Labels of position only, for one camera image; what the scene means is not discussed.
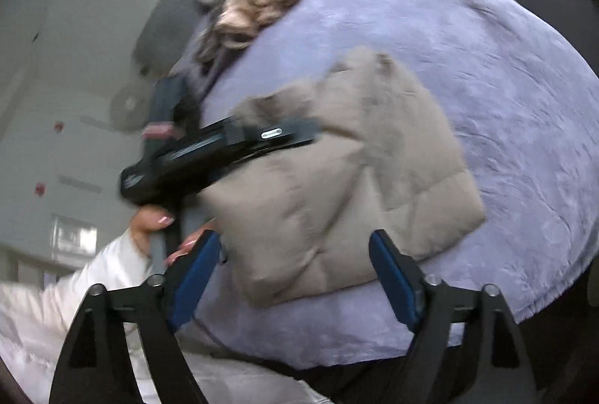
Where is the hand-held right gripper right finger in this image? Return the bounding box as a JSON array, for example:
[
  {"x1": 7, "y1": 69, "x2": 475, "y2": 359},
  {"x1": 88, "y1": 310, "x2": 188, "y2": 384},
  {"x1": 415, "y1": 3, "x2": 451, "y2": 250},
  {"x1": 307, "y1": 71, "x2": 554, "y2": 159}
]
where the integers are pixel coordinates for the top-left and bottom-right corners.
[{"x1": 368, "y1": 228, "x2": 539, "y2": 404}]

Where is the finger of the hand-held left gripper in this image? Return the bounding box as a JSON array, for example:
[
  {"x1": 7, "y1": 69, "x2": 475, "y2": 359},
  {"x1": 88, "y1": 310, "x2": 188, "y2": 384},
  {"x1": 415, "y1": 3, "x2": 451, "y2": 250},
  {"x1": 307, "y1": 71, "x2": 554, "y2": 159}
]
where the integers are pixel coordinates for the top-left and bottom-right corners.
[{"x1": 225, "y1": 118, "x2": 323, "y2": 158}]

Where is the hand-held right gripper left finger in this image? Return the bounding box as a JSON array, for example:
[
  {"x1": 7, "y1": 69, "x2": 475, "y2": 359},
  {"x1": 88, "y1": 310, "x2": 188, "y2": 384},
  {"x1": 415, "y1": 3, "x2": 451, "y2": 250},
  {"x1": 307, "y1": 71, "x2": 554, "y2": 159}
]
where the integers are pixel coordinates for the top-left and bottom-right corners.
[{"x1": 49, "y1": 230, "x2": 222, "y2": 404}]

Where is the beige puffer jacket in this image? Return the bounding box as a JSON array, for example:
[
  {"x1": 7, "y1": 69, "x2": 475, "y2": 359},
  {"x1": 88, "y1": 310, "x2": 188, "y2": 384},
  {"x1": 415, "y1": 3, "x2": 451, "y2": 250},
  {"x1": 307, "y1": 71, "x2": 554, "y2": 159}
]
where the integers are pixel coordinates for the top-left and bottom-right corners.
[{"x1": 199, "y1": 46, "x2": 486, "y2": 309}]

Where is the person's left forearm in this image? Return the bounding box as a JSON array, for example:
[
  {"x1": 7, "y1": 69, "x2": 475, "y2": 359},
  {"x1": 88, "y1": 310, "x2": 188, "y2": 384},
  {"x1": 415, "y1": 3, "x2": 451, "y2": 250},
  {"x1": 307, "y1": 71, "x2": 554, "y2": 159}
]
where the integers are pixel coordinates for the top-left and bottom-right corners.
[{"x1": 0, "y1": 230, "x2": 160, "y2": 404}]

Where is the person's left hand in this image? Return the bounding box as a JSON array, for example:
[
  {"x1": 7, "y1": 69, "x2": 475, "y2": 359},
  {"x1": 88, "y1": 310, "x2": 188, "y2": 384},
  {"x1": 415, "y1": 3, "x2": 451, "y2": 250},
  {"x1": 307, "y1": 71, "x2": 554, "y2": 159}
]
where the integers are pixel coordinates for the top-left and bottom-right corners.
[{"x1": 130, "y1": 205, "x2": 218, "y2": 267}]

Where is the round white fan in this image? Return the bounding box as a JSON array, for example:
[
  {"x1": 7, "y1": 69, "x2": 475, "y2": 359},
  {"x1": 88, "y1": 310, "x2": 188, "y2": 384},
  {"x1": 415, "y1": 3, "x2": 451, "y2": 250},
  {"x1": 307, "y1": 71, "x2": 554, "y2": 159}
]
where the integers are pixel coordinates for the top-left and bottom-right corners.
[{"x1": 110, "y1": 81, "x2": 155, "y2": 133}]

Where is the grey headboard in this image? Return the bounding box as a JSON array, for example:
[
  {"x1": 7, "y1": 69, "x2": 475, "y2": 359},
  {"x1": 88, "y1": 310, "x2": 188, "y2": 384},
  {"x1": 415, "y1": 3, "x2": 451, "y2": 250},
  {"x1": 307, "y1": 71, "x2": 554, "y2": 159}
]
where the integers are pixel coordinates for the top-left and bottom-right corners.
[{"x1": 133, "y1": 0, "x2": 225, "y2": 75}]

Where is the purple fleece blanket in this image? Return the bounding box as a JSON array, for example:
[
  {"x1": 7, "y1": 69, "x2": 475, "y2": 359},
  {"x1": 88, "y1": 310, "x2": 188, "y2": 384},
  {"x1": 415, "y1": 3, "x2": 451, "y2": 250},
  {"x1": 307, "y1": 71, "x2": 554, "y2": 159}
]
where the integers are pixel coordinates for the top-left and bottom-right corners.
[{"x1": 171, "y1": 0, "x2": 599, "y2": 370}]

